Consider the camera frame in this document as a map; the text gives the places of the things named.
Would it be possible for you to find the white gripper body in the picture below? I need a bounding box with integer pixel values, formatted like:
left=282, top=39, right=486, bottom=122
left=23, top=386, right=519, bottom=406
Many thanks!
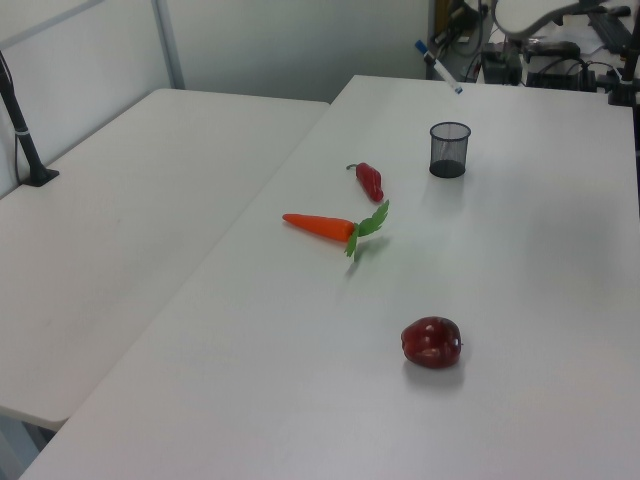
left=430, top=0, right=484, bottom=56

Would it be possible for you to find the white marker with blue cap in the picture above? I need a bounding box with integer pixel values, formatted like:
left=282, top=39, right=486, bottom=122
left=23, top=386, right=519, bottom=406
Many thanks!
left=413, top=39, right=465, bottom=96

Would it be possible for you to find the black equipment box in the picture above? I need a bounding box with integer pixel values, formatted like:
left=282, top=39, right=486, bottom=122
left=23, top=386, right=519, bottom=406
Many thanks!
left=480, top=43, right=522, bottom=85

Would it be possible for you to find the black mesh pen cup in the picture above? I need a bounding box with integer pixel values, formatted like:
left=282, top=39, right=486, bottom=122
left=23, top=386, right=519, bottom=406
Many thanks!
left=428, top=121, right=473, bottom=179

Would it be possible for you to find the black electronic device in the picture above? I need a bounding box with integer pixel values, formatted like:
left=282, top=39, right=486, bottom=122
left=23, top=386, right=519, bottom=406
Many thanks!
left=519, top=41, right=582, bottom=64

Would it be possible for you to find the red toy chili pepper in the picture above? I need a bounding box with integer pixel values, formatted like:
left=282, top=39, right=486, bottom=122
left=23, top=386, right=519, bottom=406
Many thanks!
left=345, top=162, right=386, bottom=204

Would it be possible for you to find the black clamp stand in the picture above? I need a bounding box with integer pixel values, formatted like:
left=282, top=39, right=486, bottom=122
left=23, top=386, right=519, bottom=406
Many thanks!
left=607, top=27, right=640, bottom=106

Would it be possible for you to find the orange toy carrot with leaves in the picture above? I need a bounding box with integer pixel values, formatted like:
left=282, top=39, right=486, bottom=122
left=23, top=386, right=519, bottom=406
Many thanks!
left=281, top=199, right=391, bottom=260

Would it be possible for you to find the dark red toy apple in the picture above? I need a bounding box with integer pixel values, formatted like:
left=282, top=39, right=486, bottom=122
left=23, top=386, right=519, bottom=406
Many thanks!
left=399, top=315, right=465, bottom=370

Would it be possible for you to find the white side table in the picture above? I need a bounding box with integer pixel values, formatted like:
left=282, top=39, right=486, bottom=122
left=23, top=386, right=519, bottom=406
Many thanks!
left=0, top=88, right=331, bottom=431

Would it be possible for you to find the black camera pole with base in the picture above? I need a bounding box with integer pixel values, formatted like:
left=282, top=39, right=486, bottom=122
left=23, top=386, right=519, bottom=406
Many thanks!
left=0, top=49, right=61, bottom=189

